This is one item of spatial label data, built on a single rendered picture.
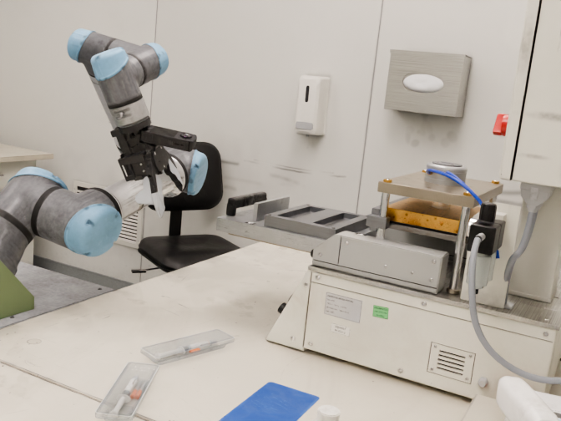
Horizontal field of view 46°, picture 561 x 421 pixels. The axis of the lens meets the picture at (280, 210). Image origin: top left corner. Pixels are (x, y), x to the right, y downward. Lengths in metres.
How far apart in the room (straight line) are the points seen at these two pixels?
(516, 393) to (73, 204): 1.06
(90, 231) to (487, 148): 1.85
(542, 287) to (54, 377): 0.87
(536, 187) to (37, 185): 1.00
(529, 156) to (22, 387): 0.90
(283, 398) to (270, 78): 2.22
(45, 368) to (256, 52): 2.27
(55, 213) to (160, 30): 2.22
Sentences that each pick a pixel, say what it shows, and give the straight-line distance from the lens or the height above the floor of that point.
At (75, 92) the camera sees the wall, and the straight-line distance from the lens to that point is 3.95.
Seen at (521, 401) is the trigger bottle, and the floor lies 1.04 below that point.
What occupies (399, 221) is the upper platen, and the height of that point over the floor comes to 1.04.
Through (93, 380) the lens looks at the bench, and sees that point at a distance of 1.21.
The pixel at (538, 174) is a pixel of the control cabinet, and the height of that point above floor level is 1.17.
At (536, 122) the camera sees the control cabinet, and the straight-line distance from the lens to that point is 1.16.
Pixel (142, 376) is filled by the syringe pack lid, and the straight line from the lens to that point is 1.17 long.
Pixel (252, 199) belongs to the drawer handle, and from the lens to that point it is 1.55.
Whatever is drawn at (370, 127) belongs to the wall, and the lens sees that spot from 2.99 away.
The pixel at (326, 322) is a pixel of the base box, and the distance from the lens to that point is 1.32.
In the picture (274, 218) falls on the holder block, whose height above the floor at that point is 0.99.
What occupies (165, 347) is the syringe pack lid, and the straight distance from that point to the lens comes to 1.28.
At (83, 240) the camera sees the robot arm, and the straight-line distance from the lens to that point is 1.43.
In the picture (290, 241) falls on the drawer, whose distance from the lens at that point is 1.38.
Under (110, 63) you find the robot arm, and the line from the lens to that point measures 1.41.
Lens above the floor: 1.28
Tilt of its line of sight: 11 degrees down
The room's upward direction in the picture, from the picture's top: 6 degrees clockwise
